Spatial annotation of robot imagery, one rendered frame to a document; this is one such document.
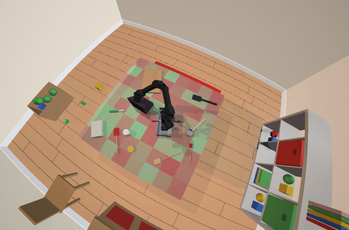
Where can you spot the wooden board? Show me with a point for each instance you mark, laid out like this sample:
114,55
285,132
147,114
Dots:
149,76

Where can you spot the yellow round disc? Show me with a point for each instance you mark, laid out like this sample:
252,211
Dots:
130,148

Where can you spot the dark grey roasting tin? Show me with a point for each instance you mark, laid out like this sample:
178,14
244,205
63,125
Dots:
158,129

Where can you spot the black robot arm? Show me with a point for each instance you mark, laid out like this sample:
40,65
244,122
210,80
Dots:
167,115

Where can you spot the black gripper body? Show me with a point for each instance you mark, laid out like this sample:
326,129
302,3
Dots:
163,128

